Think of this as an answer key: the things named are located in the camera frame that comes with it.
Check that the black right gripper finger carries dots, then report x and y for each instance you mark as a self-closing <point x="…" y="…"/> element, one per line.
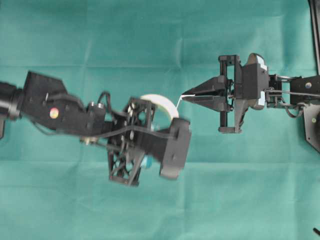
<point x="214" y="84"/>
<point x="216" y="103"/>

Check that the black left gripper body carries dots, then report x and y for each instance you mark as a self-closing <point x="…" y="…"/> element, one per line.
<point x="124" y="162"/>

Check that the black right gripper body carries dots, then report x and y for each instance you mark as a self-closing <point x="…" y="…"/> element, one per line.
<point x="235" y="97"/>

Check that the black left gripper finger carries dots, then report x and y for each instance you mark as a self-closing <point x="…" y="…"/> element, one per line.
<point x="146" y="162"/>

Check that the white duct tape roll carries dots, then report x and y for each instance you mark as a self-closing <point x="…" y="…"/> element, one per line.
<point x="165" y="104"/>

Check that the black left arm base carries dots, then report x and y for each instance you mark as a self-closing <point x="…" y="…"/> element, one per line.
<point x="2" y="127"/>

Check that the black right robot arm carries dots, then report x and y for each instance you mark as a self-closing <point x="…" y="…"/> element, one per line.
<point x="283" y="93"/>

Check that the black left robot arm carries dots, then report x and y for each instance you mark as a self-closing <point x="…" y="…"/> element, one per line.
<point x="47" y="104"/>

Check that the green table cloth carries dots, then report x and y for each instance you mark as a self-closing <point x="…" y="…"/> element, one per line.
<point x="261" y="184"/>

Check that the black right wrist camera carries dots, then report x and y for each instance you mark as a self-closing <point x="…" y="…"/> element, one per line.
<point x="255" y="79"/>

